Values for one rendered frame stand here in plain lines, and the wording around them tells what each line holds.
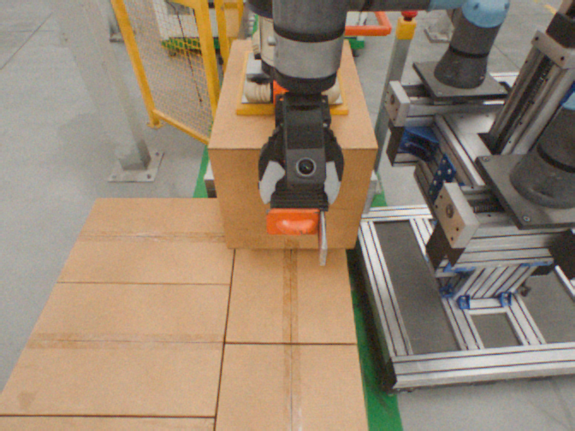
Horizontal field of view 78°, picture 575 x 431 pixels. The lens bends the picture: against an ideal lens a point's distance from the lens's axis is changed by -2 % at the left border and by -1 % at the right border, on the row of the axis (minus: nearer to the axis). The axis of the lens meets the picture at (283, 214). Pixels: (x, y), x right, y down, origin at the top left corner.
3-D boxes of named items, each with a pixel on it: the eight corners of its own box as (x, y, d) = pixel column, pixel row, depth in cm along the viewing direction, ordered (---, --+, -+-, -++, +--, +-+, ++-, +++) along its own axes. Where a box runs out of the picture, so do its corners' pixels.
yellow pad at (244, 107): (246, 56, 115) (244, 40, 111) (276, 56, 115) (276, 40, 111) (235, 115, 93) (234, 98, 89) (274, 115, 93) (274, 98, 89)
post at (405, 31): (361, 182, 231) (398, 16, 156) (371, 182, 231) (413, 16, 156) (363, 189, 226) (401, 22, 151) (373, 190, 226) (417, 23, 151)
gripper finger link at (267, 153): (280, 180, 52) (306, 134, 46) (280, 188, 51) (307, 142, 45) (250, 170, 51) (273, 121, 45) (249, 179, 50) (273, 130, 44)
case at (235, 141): (242, 134, 153) (232, 39, 123) (335, 134, 153) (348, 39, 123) (227, 249, 114) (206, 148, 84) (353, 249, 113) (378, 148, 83)
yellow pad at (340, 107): (305, 56, 115) (305, 40, 111) (335, 56, 115) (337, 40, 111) (309, 115, 92) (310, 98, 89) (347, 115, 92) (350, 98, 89)
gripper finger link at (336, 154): (350, 172, 51) (332, 122, 45) (351, 180, 50) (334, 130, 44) (317, 181, 52) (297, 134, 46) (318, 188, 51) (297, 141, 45)
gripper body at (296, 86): (325, 131, 53) (334, 49, 44) (330, 169, 47) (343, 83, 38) (273, 130, 53) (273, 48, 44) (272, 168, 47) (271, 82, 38)
